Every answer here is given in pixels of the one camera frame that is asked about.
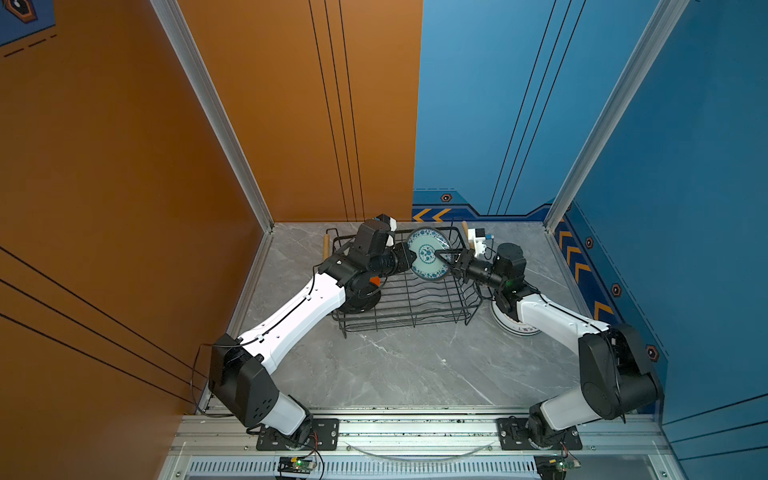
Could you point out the white plate red dotted pattern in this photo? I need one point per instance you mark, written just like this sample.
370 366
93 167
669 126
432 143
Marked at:
509 319

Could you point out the black wire dish rack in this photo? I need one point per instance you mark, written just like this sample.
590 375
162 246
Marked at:
407 300

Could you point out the left green circuit board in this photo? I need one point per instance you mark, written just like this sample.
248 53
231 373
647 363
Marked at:
296 467

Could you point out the right aluminium corner post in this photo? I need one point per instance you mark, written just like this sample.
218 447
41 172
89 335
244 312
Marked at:
652 40

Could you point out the teal patterned plate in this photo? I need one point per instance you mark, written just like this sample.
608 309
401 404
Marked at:
425 242

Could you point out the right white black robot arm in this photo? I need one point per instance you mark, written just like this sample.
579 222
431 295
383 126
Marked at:
616 376

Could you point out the far wooden rack handle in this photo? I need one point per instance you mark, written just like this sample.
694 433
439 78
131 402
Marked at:
326 246

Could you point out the left aluminium corner post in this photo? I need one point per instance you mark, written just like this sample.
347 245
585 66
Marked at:
176 29

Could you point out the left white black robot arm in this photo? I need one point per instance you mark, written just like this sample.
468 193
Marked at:
241 368

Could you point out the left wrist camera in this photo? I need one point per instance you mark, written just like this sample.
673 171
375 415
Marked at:
391 224

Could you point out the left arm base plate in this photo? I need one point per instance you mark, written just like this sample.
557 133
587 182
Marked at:
320 434

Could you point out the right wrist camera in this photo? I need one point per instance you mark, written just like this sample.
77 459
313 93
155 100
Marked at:
479 241

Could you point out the aluminium corner post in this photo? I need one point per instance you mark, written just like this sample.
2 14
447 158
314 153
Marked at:
652 40
176 29

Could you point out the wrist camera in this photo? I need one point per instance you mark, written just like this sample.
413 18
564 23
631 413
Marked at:
391 224
479 241

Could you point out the aluminium mounting rail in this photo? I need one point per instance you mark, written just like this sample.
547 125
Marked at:
442 443

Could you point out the right circuit board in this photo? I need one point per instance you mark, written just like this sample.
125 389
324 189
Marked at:
555 468

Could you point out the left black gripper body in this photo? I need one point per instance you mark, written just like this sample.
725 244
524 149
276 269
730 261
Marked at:
386 266

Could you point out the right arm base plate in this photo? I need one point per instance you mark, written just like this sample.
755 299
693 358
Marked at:
531 434

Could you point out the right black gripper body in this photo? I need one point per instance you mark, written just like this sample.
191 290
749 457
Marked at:
478 271

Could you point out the black plate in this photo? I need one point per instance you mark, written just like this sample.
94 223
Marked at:
362 301

